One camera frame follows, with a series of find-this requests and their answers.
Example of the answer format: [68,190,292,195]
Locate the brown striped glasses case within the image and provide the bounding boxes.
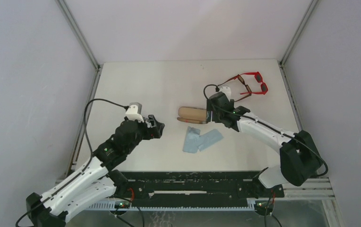
[177,106,207,124]

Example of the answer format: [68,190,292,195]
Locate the light blue cleaning cloth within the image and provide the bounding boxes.
[182,126,200,154]

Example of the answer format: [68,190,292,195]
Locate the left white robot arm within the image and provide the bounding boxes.
[26,115,165,227]

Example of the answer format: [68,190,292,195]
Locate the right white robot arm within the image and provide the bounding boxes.
[206,92,327,189]

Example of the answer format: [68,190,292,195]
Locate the brown tortoise sunglasses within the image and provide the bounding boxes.
[217,75,252,102]

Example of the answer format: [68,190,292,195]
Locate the red sunglasses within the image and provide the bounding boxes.
[239,71,268,95]

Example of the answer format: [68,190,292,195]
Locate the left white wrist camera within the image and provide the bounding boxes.
[125,102,144,123]

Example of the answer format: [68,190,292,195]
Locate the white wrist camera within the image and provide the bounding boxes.
[219,86,232,100]
[125,102,144,123]

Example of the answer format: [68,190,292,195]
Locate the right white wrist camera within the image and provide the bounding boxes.
[219,86,232,100]

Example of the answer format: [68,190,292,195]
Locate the right black camera cable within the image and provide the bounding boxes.
[203,84,329,179]

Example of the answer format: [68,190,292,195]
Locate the black camera cable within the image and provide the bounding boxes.
[15,98,129,227]
[203,84,329,179]

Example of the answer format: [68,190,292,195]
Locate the left black camera cable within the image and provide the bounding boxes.
[15,98,129,227]

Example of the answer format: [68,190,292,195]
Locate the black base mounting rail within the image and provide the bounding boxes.
[115,171,285,209]

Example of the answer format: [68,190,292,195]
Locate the left aluminium frame post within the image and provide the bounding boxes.
[56,0,102,179]

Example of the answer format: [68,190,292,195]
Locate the aluminium frame post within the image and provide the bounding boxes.
[278,0,321,130]
[56,0,102,179]

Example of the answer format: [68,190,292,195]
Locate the right aluminium frame post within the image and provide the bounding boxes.
[278,0,321,130]

